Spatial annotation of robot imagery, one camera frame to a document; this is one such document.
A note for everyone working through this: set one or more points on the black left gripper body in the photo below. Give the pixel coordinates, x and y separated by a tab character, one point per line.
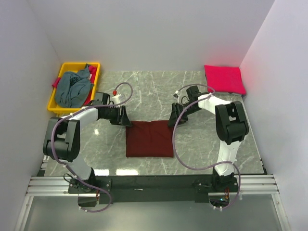
113	114

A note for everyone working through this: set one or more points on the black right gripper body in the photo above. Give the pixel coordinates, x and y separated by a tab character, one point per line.
179	108

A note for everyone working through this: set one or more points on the dark red t-shirt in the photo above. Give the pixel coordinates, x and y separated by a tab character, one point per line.
149	139

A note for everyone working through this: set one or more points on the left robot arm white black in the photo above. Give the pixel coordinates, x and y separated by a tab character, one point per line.
62	138

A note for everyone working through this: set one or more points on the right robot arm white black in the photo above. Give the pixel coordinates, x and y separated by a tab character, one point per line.
231	129

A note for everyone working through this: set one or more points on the pink cloth in bin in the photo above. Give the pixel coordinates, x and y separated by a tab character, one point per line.
90	69

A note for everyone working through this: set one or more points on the folded pink t-shirt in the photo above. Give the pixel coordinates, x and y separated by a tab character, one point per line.
224	79

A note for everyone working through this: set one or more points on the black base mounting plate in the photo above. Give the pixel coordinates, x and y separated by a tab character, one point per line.
165	188

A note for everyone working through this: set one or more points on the yellow plastic bin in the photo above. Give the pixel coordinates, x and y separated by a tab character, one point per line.
74	67

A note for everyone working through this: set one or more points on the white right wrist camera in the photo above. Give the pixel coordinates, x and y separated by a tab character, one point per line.
176	95

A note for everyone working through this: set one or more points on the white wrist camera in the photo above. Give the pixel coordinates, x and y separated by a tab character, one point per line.
176	95
117	98

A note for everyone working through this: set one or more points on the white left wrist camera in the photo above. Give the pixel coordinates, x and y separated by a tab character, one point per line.
117	98

